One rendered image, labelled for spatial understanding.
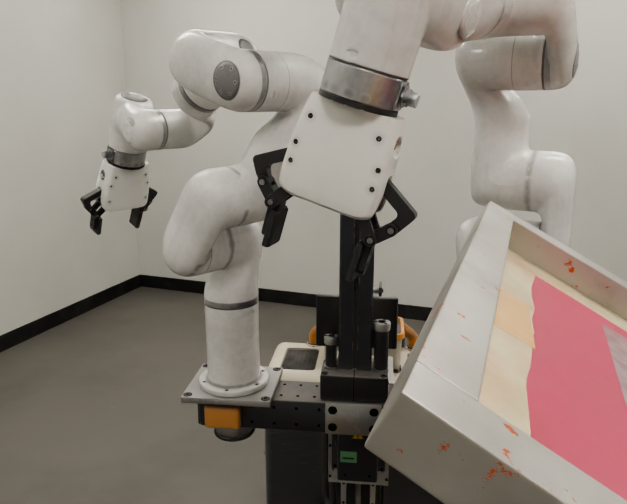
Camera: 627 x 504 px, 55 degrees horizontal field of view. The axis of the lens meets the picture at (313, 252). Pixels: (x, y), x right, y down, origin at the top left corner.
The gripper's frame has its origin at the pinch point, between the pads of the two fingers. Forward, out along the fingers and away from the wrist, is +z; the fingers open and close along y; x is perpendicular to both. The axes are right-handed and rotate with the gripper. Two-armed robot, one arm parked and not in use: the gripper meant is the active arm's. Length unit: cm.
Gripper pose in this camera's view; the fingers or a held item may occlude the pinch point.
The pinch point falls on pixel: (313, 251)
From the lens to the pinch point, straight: 59.7
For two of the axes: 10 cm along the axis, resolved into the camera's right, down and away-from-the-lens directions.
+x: -3.4, 2.3, -9.1
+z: -2.7, 9.0, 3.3
